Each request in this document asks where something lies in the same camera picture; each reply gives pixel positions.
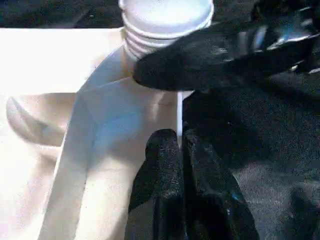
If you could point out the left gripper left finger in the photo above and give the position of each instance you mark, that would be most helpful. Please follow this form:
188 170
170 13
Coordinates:
160 180

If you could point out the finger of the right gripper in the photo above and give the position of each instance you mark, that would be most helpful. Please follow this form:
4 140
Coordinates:
187 65

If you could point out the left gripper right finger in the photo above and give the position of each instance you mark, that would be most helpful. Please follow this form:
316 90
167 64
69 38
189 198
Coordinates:
212 200

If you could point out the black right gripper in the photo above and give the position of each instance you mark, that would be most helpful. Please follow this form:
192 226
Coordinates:
287 25

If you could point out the white plastic table leg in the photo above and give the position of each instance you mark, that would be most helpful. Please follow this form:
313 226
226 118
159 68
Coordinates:
165 15

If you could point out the white plastic table top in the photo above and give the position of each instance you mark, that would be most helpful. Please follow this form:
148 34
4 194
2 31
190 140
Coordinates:
37 62

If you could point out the black glossy mat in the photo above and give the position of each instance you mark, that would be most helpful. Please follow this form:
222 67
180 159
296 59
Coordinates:
262 137

